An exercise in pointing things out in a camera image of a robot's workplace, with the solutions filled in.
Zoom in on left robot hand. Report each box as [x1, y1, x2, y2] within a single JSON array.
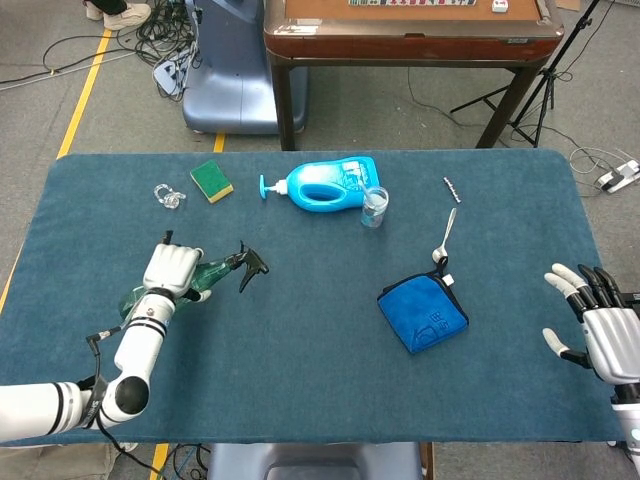
[[141, 229, 213, 303]]

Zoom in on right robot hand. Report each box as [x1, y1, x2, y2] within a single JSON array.
[[541, 262, 640, 386]]

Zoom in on green spray bottle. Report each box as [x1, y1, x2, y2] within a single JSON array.
[[117, 240, 270, 319]]

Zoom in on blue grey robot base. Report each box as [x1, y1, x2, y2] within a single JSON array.
[[181, 0, 308, 135]]

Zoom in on blue pump detergent bottle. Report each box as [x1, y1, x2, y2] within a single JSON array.
[[258, 155, 380, 214]]

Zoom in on black tripod stand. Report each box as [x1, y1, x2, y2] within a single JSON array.
[[449, 0, 604, 148]]

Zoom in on clear plastic clip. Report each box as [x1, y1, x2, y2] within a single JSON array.
[[153, 183, 187, 212]]

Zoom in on green yellow sponge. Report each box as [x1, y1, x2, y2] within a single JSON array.
[[189, 159, 235, 205]]

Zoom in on folded blue cloth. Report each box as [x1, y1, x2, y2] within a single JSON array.
[[376, 257, 470, 356]]

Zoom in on teal table mat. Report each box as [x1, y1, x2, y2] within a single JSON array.
[[0, 147, 622, 445]]

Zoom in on metal spoon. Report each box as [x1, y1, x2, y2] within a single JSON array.
[[431, 207, 458, 264]]

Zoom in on white grey power strip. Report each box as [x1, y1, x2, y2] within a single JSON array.
[[152, 47, 197, 92]]

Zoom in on clear measuring cup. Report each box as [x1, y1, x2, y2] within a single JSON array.
[[360, 185, 390, 229]]

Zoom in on grey blue robot torso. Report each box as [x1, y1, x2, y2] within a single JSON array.
[[206, 441, 424, 480]]

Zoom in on beige shoe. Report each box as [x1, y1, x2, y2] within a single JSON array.
[[102, 2, 152, 32]]

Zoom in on brown mahjong table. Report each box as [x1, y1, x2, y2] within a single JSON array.
[[262, 0, 565, 152]]

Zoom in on row of mahjong tiles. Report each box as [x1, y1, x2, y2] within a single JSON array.
[[347, 0, 477, 8]]

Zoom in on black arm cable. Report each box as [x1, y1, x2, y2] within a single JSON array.
[[78, 326, 161, 476]]

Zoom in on tangled black cables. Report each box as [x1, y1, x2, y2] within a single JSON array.
[[135, 0, 203, 103]]

